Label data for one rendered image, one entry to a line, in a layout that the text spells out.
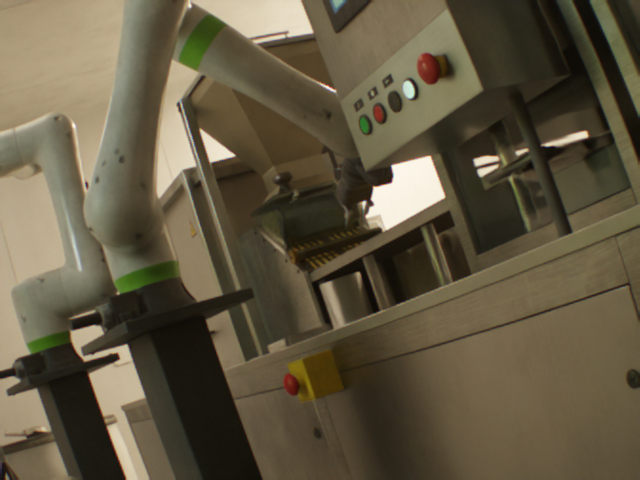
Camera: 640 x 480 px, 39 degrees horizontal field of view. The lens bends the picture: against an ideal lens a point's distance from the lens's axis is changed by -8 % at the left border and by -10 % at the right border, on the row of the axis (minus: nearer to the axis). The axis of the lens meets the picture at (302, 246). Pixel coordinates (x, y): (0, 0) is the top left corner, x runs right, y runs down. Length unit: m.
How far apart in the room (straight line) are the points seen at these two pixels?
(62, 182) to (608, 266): 1.71
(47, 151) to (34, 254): 3.48
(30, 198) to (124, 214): 4.42
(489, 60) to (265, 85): 0.77
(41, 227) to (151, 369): 4.26
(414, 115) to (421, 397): 0.42
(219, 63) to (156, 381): 0.60
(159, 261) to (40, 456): 3.14
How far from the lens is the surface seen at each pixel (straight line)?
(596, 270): 1.02
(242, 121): 2.42
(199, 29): 1.85
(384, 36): 1.28
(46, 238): 5.96
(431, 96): 1.21
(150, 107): 1.66
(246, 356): 2.57
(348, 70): 1.38
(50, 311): 2.41
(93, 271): 2.39
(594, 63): 1.18
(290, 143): 2.45
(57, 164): 2.46
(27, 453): 4.83
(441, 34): 1.17
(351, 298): 1.83
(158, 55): 1.69
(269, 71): 1.84
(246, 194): 2.66
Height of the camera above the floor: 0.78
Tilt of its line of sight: 6 degrees up
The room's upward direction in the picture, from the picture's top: 19 degrees counter-clockwise
